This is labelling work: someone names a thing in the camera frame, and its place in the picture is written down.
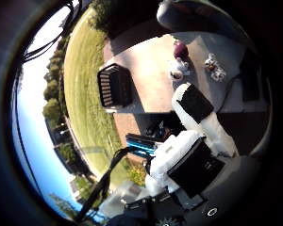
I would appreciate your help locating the leopard spotted plush toy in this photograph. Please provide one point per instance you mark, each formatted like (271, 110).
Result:
(214, 67)

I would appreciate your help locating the white plush toy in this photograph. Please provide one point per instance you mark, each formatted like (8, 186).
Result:
(178, 70)

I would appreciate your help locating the black slatted plastic basket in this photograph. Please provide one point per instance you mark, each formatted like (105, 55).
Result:
(114, 86)

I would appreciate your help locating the purple plush toy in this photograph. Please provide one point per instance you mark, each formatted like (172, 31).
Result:
(180, 50)

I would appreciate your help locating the blue metal frame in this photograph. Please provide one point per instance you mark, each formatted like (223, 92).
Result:
(141, 145)

